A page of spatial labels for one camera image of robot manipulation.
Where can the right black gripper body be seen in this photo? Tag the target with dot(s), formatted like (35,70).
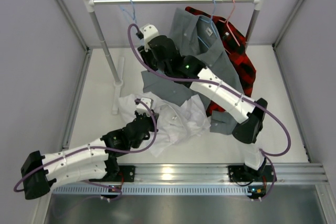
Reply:
(149,57)

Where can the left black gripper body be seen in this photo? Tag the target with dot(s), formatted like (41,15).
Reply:
(150,128)

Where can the white shirt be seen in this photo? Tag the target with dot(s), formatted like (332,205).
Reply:
(176,124)

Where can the light blue hanger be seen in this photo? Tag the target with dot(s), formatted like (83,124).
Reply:
(129,16)

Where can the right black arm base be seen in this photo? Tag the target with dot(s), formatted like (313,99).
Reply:
(255,181)

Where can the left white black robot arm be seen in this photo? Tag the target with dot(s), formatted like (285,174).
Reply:
(97,160)

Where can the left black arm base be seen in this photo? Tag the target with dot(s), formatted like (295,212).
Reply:
(126,174)

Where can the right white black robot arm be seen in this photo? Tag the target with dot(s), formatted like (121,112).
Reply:
(248,114)

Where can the grey button-up shirt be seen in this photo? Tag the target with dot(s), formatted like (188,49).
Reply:
(184,34)

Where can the blue hanger holding grey shirt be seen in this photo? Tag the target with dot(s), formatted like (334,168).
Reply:
(213,11)

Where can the red black plaid shirt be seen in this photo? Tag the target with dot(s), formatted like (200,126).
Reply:
(234,44)

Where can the white metal clothes rack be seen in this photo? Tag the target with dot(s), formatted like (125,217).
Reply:
(117,70)

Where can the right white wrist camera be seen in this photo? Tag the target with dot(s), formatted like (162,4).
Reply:
(147,33)

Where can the slotted grey cable duct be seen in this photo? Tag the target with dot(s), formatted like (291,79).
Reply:
(194,190)

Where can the pink wire hanger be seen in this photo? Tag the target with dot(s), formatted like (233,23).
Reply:
(231,14)

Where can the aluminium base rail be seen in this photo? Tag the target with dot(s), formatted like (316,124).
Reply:
(290,173)

